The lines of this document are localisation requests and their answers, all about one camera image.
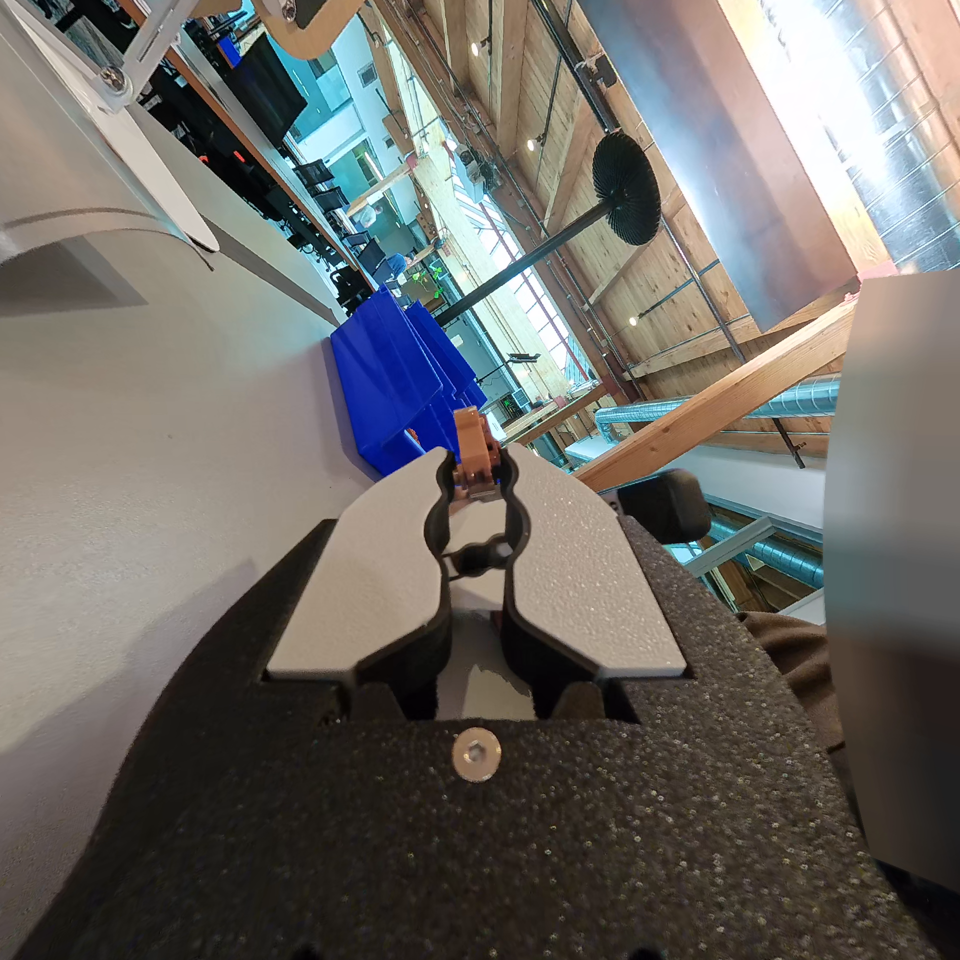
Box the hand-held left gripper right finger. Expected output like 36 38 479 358
498 444 690 682

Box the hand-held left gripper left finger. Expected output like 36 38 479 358
266 447 456 685

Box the brown brick assembly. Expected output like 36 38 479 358
450 407 503 504

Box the blue plastic bin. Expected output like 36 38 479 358
401 298 490 451
330 288 445 478

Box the white desk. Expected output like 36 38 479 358
0 0 481 924

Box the black rounded pad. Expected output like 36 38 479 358
615 468 713 546

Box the person's brown clothing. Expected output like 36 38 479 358
736 610 852 755

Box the wooden beam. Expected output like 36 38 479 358
573 298 858 494

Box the black round fan on pole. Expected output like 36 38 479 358
433 130 663 329

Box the black screen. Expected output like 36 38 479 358
223 36 310 149

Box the grey curved stand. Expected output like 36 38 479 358
0 0 220 316

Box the round wooden board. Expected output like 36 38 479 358
249 0 363 63

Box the silver air duct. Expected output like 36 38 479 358
703 516 826 591
594 373 843 445

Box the metal bracket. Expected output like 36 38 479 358
96 0 207 115

